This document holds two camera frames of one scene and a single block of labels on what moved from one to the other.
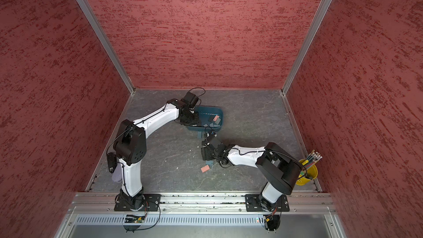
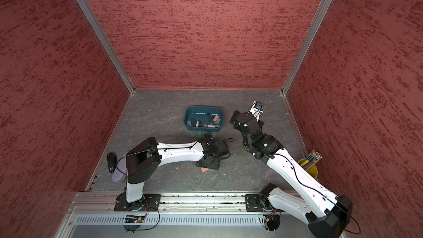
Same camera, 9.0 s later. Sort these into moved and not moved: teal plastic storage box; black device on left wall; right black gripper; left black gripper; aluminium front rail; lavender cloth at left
Moved: left black gripper; right black gripper
Not moved: teal plastic storage box; aluminium front rail; lavender cloth at left; black device on left wall
